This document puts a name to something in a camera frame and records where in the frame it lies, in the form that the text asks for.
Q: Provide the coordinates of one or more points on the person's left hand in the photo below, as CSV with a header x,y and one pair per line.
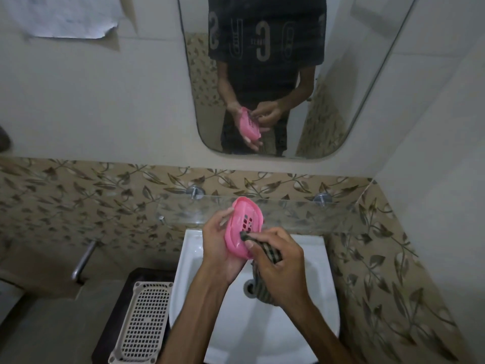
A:
x,y
216,253

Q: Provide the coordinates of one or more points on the person's right hand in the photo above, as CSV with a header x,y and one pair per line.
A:
x,y
284,272

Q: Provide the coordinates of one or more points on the checkered cleaning cloth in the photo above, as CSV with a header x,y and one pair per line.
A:
x,y
273,253

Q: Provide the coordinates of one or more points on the pink plastic soap dish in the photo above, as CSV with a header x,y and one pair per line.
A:
x,y
242,208

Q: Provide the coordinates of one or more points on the person's left forearm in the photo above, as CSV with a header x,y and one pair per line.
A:
x,y
193,322

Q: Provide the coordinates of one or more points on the white ceramic sink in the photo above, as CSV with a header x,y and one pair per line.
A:
x,y
314,295

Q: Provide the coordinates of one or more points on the metal sink drain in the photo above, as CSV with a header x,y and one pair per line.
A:
x,y
248,289

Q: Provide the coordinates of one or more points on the clear glass shelf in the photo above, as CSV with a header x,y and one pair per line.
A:
x,y
189,212

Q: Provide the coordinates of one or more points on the small chrome shelf peg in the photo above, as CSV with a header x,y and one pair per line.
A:
x,y
161,218

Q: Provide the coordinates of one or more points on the white perforated plastic basket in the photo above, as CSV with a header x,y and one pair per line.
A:
x,y
144,326

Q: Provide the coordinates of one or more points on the dark brown stool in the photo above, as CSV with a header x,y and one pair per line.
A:
x,y
113,310

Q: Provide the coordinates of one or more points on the round chrome shelf bracket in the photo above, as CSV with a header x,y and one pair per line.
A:
x,y
195,192
323,198

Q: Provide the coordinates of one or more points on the chrome wall tap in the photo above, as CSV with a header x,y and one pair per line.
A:
x,y
83,259

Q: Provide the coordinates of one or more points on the rounded wall mirror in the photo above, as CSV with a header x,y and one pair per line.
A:
x,y
360,53

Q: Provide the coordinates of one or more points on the torn white wall paper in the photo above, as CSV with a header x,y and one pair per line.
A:
x,y
68,15

